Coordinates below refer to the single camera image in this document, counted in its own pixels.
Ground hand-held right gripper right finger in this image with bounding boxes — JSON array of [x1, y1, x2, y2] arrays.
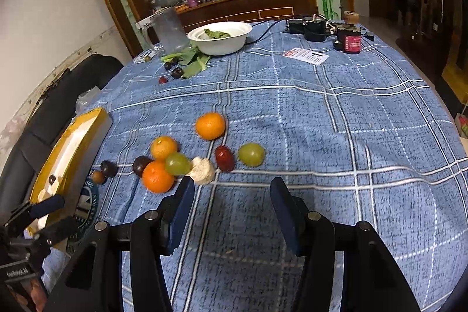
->
[[270, 177, 421, 312]]

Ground white bowl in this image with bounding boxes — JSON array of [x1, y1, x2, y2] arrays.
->
[[187, 21, 254, 56]]

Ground black leather sofa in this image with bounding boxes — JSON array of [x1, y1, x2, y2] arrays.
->
[[0, 54, 125, 225]]

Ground dark plum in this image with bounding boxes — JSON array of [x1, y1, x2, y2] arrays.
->
[[100, 160, 118, 177]]

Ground red and black device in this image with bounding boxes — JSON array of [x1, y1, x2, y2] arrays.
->
[[333, 24, 363, 55]]

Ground yellow-edged white tray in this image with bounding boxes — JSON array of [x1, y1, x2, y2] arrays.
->
[[28, 107, 113, 236]]

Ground green grape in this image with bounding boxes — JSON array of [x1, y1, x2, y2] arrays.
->
[[164, 151, 192, 176], [238, 142, 266, 167]]

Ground clear plastic bag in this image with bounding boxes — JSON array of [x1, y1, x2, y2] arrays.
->
[[75, 87, 101, 115]]

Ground wooden counter cabinet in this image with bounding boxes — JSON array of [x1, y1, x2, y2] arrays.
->
[[175, 0, 319, 35]]

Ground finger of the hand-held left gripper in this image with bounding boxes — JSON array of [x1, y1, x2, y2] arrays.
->
[[9, 215, 79, 255], [4, 195, 66, 237]]

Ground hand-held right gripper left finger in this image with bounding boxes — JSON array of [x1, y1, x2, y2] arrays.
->
[[44, 176, 196, 312]]

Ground red jujube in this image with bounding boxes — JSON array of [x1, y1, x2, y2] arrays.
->
[[215, 145, 235, 173]]

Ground black cable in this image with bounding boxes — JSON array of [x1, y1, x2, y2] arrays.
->
[[246, 19, 293, 44]]

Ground clear glass pitcher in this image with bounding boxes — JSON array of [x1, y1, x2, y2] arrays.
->
[[136, 7, 187, 55]]

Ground white paper card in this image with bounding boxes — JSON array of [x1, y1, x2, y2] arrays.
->
[[282, 47, 329, 65]]

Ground orange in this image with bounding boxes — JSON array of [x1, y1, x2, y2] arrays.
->
[[141, 160, 175, 193], [150, 135, 179, 162], [195, 112, 226, 141]]

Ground loose leafy greens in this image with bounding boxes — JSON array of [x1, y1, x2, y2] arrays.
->
[[161, 46, 212, 79]]

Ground black power adapter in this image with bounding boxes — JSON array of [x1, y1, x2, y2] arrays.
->
[[286, 17, 330, 41]]

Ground leafy greens in bowl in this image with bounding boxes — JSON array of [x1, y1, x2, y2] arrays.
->
[[199, 27, 232, 40]]

